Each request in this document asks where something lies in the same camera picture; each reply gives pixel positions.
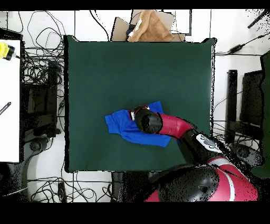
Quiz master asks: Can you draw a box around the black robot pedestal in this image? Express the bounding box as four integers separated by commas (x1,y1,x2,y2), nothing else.
111,171,157,202

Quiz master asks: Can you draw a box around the white table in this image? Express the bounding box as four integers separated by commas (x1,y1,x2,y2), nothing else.
0,39,22,163

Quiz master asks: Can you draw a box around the cardboard box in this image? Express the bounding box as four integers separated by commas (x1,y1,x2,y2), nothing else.
111,9,186,42

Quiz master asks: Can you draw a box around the black rod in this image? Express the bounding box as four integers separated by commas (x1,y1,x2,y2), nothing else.
247,9,270,29

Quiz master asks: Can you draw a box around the brown towel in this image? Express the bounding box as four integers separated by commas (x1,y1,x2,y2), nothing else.
127,9,175,42

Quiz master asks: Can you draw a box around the dark green table cloth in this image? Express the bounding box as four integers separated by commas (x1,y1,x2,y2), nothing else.
63,34,217,173

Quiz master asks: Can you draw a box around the black metal frame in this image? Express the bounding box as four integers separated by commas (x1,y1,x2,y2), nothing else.
21,60,62,138

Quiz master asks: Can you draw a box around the black cable tangle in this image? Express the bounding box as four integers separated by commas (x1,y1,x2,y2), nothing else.
211,120,261,153
17,10,66,87
27,173,112,202

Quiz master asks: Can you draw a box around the blue shirt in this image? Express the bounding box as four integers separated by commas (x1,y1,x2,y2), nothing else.
104,100,172,148

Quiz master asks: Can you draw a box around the black marker pen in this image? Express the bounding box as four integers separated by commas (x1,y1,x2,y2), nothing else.
0,101,12,116

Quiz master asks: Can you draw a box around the black power adapter with cable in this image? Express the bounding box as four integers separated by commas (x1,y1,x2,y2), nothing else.
215,31,270,57

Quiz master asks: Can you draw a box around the black chair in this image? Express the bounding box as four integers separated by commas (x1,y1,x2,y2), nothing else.
226,69,264,138

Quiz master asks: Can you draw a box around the yellow and black tool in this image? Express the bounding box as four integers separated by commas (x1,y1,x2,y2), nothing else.
0,41,16,61

